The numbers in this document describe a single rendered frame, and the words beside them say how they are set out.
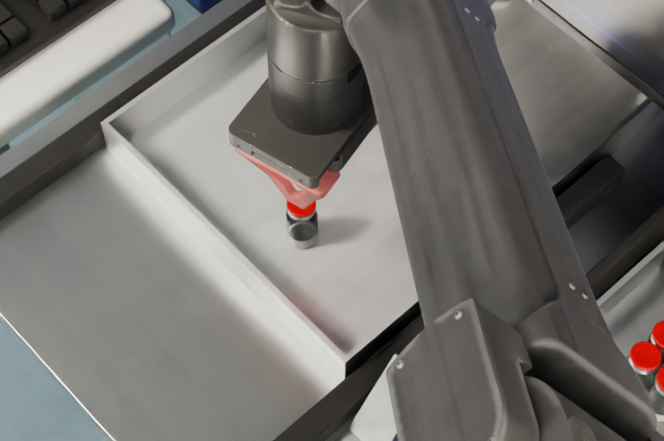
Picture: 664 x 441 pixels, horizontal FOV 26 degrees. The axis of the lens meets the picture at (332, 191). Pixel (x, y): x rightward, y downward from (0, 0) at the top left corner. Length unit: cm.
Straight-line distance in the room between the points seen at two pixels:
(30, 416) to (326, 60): 123
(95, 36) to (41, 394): 83
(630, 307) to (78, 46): 52
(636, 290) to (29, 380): 113
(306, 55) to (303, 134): 8
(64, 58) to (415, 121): 66
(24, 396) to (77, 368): 98
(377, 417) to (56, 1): 49
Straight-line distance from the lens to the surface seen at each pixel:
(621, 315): 102
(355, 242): 103
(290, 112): 86
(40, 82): 123
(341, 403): 96
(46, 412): 197
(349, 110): 86
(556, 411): 43
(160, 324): 101
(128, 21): 125
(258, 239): 103
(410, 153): 60
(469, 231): 53
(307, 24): 79
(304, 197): 93
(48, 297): 103
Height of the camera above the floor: 178
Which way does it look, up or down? 59 degrees down
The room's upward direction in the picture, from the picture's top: straight up
